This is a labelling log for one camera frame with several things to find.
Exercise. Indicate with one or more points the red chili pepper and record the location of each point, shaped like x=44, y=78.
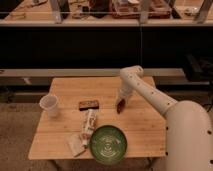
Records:
x=120, y=106

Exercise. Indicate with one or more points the long metal shelf bench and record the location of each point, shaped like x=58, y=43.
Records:
x=13, y=77

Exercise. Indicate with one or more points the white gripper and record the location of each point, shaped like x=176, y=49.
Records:
x=123, y=93

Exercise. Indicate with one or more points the white tube package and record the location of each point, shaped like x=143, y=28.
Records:
x=88, y=127

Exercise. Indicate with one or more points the wooden folding table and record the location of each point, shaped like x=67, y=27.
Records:
x=142, y=125

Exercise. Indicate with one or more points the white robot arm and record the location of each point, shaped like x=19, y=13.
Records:
x=189, y=129

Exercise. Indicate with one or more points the green ceramic plate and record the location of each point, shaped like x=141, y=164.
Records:
x=108, y=145

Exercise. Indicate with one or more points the brown chocolate bar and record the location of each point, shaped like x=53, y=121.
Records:
x=90, y=104

